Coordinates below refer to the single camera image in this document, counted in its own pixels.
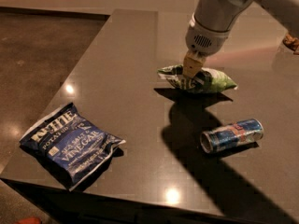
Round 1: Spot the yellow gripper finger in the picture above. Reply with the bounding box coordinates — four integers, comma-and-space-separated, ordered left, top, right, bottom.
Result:
183, 50, 206, 78

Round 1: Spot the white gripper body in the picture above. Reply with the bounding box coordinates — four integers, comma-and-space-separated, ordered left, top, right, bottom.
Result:
185, 14, 231, 56

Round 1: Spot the green jalapeno chip bag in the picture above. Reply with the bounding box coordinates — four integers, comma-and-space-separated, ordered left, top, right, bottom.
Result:
157, 64, 237, 94

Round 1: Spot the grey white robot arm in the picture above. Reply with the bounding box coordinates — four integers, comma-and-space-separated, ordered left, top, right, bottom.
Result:
183, 0, 299, 77

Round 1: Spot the blue silver redbull can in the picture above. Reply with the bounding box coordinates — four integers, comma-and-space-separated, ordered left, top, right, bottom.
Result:
200, 119, 263, 154

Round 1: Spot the blue kettle vinegar chip bag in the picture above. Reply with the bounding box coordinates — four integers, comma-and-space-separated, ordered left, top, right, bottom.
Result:
20, 103, 125, 191

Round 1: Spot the tan object at table edge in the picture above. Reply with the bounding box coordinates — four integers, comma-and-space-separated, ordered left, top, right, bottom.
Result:
283, 33, 299, 55

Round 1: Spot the orange object on floor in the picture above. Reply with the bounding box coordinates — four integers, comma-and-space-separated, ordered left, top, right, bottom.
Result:
13, 217, 42, 224

